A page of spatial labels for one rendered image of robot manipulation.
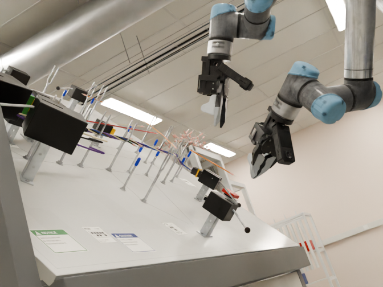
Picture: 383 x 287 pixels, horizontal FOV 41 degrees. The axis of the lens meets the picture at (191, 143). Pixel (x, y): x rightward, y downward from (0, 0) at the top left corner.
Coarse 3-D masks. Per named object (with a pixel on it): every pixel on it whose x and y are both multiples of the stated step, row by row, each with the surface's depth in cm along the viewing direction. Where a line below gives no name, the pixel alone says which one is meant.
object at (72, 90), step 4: (72, 84) 178; (56, 88) 173; (60, 88) 174; (64, 88) 175; (68, 88) 175; (72, 88) 176; (76, 88) 175; (80, 88) 179; (68, 92) 178; (72, 92) 176; (76, 92) 176; (80, 92) 177; (84, 92) 178; (72, 96) 175; (76, 96) 176; (80, 96) 177; (84, 96) 178; (72, 100) 178; (76, 100) 178; (80, 100) 178; (84, 100) 179; (68, 104) 179; (72, 104) 178; (76, 104) 179; (72, 108) 179
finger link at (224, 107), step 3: (225, 99) 154; (225, 102) 153; (222, 105) 154; (225, 105) 154; (222, 108) 155; (225, 108) 154; (222, 111) 155; (225, 111) 155; (222, 114) 155; (225, 114) 155; (222, 117) 155; (225, 117) 155; (222, 120) 155; (225, 120) 156; (222, 123) 155; (222, 126) 156
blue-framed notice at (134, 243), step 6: (114, 234) 88; (120, 234) 90; (126, 234) 91; (132, 234) 93; (120, 240) 87; (126, 240) 88; (132, 240) 90; (138, 240) 91; (126, 246) 86; (132, 246) 87; (138, 246) 89; (144, 246) 90
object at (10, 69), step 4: (8, 68) 143; (12, 68) 141; (16, 68) 144; (8, 72) 142; (12, 72) 141; (16, 72) 141; (20, 72) 142; (24, 72) 145; (16, 76) 142; (20, 76) 142; (24, 76) 143; (28, 76) 144; (20, 80) 143; (24, 80) 144; (28, 80) 144
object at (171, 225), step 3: (162, 222) 110; (165, 222) 111; (168, 222) 112; (171, 222) 114; (168, 225) 110; (171, 225) 111; (174, 225) 112; (171, 228) 109; (174, 228) 110; (177, 228) 112; (180, 228) 113; (174, 231) 108; (177, 231) 110; (180, 231) 111; (183, 231) 112; (177, 234) 108; (180, 234) 109; (183, 234) 110; (186, 234) 111
